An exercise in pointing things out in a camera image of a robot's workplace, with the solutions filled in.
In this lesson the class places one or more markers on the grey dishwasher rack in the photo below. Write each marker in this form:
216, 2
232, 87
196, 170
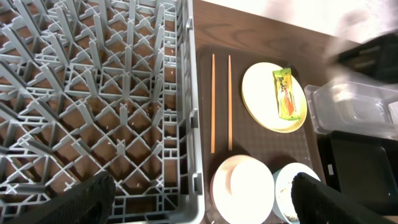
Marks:
93, 86

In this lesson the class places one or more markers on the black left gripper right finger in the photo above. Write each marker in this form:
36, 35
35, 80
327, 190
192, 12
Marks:
315, 202

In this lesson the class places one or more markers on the black waste tray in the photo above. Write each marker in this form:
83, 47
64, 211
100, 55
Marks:
363, 168

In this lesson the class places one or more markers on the white pink bowl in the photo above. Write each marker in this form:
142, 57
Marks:
242, 190

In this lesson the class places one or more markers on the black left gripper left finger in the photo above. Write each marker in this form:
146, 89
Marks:
88, 202

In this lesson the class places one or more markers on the yellow plate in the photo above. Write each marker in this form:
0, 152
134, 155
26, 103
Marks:
260, 98

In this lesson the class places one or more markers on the clear plastic bin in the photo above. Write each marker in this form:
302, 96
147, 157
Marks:
353, 105

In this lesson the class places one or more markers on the light blue bowl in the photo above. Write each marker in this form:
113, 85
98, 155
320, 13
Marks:
283, 206

